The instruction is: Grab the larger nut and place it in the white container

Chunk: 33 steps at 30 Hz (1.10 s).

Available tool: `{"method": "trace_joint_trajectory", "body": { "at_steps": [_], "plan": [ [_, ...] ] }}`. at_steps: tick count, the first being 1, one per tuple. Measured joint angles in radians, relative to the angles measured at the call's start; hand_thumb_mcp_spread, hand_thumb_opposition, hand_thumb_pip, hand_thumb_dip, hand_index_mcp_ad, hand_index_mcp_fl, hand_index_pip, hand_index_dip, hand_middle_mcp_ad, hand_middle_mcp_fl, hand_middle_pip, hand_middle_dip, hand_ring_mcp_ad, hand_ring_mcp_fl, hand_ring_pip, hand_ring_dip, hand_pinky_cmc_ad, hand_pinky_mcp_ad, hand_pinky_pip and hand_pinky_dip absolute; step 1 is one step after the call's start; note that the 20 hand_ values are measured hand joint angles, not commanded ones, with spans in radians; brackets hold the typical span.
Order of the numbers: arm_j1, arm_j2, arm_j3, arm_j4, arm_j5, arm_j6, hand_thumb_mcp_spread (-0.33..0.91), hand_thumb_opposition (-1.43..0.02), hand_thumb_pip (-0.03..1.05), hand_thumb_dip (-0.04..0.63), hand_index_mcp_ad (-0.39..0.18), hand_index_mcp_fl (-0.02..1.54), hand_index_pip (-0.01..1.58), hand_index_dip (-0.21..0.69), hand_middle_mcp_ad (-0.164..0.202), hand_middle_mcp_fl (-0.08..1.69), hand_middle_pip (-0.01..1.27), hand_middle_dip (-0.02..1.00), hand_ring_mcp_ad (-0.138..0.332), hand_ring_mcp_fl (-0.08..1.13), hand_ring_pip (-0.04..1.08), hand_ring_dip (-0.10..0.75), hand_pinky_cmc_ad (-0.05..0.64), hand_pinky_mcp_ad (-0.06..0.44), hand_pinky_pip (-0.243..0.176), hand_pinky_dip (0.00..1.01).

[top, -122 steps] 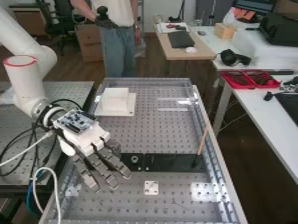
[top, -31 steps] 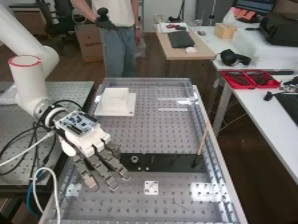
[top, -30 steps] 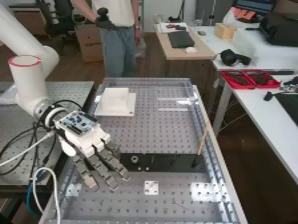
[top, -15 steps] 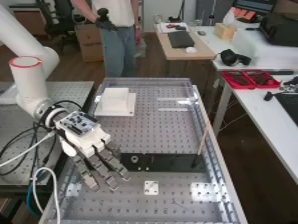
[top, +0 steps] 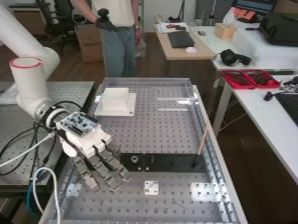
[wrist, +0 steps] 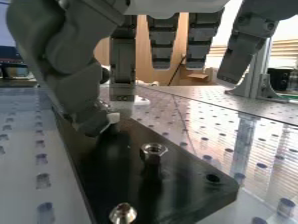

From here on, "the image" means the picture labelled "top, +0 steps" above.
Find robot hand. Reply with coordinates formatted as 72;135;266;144
55;112;133;194

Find small white box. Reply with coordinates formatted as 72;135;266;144
93;86;138;118

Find small square metal plate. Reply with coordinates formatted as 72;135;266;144
142;180;161;196

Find black plate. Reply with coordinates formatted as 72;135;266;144
120;152;208;173

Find clear box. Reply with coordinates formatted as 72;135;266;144
43;77;249;224

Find thin stick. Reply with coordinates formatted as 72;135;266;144
190;127;210;168

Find cardboard box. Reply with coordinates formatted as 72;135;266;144
73;23;106;64

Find person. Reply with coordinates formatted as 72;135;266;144
71;0;144;79

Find wooden desk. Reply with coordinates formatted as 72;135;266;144
153;22;220;101

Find black keyboard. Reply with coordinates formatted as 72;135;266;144
166;30;197;49

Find black headphones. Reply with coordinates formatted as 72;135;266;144
218;48;253;67

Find long white desk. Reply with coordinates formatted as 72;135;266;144
230;74;298;186

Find small wooden box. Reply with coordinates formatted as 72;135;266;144
213;22;237;42

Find black bag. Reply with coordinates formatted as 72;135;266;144
258;12;298;48

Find white cable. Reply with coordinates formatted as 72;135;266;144
0;131;61;168
32;166;63;224

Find black cable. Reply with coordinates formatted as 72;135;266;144
0;121;60;177

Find blue cable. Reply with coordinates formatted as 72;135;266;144
25;173;39;215

